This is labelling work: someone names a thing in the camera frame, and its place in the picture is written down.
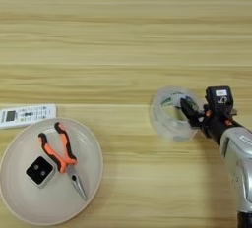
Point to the white remote control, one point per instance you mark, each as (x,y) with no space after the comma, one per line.
(29,114)

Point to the small black box white label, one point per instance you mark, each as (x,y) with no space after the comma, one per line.
(219,97)

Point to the clear tape roll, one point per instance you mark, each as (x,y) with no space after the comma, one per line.
(164,128)

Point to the black white square adapter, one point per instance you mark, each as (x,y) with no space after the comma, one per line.
(39,171)

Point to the orange black needle-nose pliers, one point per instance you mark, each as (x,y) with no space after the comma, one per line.
(61,161)

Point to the beige round plate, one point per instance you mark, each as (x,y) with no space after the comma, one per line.
(49,202)

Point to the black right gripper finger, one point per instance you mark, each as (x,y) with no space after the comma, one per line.
(191,113)

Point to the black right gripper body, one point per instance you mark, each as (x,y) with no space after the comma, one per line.
(215,125)

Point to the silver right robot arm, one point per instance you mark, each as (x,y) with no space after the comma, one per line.
(238,159)

